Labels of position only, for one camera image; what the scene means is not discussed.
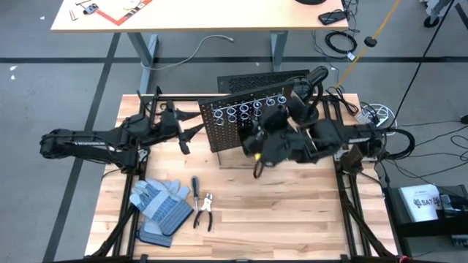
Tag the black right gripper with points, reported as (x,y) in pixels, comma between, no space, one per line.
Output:
(287,146)

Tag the metal allen key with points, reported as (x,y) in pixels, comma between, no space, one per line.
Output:
(73,15)

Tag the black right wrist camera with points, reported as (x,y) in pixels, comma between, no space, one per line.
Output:
(275,120)

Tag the white power strip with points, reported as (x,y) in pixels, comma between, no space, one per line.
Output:
(362,117)

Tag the black smartphone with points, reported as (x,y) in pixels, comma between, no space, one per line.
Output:
(332,17)

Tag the red-bordered white mat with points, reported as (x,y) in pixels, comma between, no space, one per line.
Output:
(120,12)

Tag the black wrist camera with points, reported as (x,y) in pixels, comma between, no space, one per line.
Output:
(275,120)
(184,145)

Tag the black equipment cart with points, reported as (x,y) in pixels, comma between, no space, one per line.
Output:
(420,230)

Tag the black metal pegboard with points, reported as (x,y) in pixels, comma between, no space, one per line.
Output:
(219,135)

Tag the black round base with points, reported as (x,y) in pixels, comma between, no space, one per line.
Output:
(311,1)

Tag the white label box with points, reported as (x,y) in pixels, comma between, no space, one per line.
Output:
(420,202)

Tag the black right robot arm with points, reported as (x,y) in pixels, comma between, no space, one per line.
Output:
(351,137)

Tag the black perforated panel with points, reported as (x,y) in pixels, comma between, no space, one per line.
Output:
(248,82)

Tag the light wood table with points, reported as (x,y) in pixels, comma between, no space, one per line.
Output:
(201,14)

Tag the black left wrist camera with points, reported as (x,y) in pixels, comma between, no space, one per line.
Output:
(184,145)

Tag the small black-grey device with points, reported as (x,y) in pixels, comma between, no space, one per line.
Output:
(90,9)

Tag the cart with black wheel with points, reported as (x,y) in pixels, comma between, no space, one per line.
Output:
(431,20)

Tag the blue-striped grey work glove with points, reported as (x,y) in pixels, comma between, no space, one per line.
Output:
(153,239)
(161,204)

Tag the black aluminium table frame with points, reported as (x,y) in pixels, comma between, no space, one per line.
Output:
(144,182)

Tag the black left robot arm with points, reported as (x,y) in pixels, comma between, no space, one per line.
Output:
(91,144)

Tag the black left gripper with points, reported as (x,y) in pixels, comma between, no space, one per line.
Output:
(168,124)

